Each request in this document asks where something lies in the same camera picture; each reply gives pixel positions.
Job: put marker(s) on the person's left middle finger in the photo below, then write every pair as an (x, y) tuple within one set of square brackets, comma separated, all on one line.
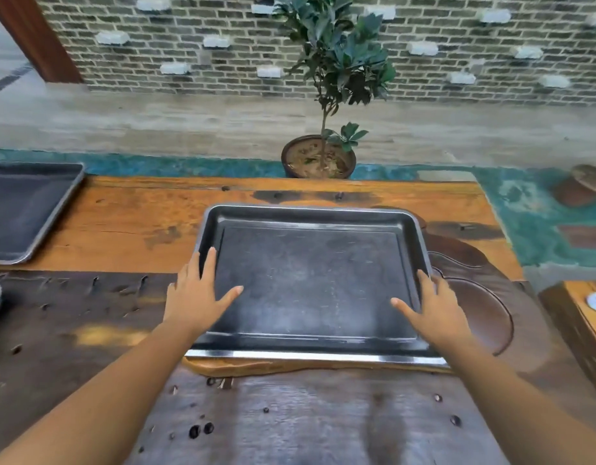
[(195, 266)]

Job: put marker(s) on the small green leafy tree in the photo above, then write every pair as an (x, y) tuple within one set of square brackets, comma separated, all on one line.
[(344, 53)]

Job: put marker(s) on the reddish wooden pillar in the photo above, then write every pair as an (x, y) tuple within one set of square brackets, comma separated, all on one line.
[(34, 36)]

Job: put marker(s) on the round brown plant pot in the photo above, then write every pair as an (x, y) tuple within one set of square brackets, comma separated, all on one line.
[(344, 167)]

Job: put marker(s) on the brown tree stump stool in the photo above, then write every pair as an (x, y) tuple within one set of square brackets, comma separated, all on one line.
[(581, 186)]

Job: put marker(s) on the person's right thumb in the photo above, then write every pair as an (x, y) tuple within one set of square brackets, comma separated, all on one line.
[(404, 308)]

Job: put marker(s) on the person's left thumb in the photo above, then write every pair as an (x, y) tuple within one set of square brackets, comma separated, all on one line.
[(229, 297)]

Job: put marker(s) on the person's right forearm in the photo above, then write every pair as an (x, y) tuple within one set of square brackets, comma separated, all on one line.
[(516, 406)]

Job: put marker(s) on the person's left hand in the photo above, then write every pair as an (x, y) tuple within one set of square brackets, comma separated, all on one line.
[(194, 300)]

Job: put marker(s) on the orange wooden side table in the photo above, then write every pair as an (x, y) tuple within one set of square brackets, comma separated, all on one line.
[(576, 324)]

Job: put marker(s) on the person's right middle finger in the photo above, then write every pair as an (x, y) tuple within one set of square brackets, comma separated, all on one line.
[(442, 289)]

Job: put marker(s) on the person's right hand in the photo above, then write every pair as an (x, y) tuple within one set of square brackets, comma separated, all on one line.
[(438, 317)]

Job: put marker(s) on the dark metal baking tray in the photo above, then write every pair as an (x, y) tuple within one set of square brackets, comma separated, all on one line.
[(312, 280)]

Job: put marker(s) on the grey metal baking tray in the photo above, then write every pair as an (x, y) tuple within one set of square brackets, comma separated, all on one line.
[(22, 208)]

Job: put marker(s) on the person's left forearm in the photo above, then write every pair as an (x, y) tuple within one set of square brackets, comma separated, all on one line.
[(94, 406)]

